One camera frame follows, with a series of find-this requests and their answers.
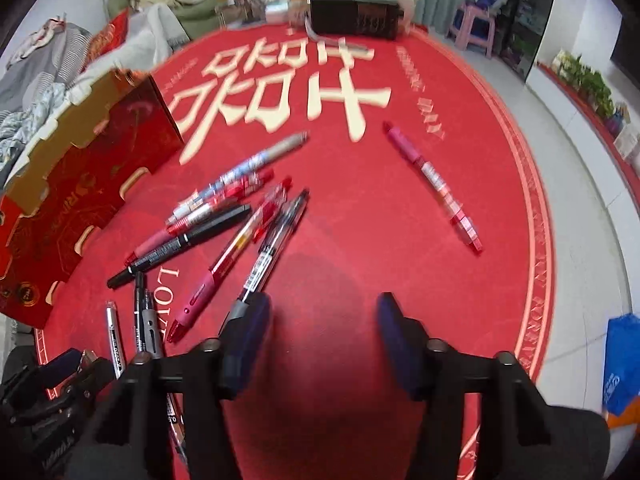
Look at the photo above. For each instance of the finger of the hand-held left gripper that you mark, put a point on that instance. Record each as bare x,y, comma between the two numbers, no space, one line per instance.
60,366
97,377

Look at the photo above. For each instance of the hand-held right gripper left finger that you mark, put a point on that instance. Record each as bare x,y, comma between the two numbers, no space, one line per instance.
245,345

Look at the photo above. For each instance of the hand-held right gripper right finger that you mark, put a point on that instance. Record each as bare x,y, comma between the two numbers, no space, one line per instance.
397,350

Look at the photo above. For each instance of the clear black gel pen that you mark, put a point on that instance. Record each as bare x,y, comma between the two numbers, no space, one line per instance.
173,417

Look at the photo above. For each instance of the black gel pen grey grip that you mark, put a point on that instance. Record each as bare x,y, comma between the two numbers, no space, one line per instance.
272,250

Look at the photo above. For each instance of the pink pen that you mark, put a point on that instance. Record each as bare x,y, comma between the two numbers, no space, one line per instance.
430,175

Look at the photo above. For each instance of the red cardboard box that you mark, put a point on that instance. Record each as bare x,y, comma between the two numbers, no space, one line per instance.
75,185

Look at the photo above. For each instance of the red gel pen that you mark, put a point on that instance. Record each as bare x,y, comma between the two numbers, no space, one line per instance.
227,260

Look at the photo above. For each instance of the long black marker pen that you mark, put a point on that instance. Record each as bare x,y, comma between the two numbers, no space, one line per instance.
190,239

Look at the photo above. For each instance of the round red printed rug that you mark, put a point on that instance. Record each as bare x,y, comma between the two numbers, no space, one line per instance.
350,240

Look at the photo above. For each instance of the red clear pen maroon grip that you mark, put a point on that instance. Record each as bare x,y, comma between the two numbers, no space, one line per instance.
200,216

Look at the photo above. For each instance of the silver tipped printed pen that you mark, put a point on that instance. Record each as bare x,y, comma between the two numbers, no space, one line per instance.
270,157

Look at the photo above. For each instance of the blue bag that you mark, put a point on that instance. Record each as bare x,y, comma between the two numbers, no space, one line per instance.
622,365

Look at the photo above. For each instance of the light blue crumpled cloth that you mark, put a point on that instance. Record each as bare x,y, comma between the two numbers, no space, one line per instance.
25,125

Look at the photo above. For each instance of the grey patterned bed cover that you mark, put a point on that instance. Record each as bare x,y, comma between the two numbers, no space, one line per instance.
45,65

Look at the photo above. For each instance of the metal tweezers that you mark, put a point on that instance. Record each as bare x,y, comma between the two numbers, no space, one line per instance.
340,41

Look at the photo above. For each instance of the white fringed blanket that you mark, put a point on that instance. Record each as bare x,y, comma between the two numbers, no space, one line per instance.
145,40

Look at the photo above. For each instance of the white and red cloth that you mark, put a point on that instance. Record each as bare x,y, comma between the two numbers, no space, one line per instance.
40,37

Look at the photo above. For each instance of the red embroidered pillow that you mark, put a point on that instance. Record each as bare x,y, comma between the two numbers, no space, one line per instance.
107,40

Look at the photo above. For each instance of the row of green plants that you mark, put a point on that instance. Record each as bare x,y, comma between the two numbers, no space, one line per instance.
590,80

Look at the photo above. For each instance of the pink plastic stool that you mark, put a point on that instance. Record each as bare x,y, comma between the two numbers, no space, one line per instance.
472,25

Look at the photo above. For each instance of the green armchair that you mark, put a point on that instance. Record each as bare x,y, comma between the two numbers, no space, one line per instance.
200,12

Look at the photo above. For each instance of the black radio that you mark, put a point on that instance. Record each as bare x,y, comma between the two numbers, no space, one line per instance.
355,15

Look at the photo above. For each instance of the glass door cabinet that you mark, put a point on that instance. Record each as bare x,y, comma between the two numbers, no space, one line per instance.
527,15

